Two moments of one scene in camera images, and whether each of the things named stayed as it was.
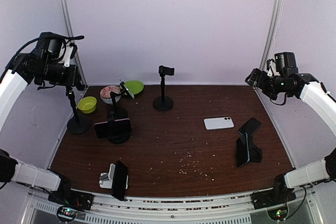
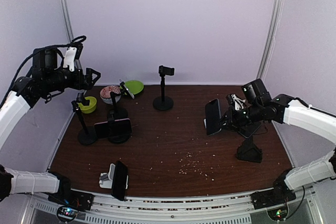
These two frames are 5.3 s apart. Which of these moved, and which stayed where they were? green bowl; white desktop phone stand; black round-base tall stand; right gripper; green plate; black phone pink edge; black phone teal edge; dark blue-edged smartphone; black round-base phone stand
Moved: right gripper; black phone teal edge; black round-base tall stand
Stayed: black phone pink edge; dark blue-edged smartphone; green plate; white desktop phone stand; black round-base phone stand; green bowl
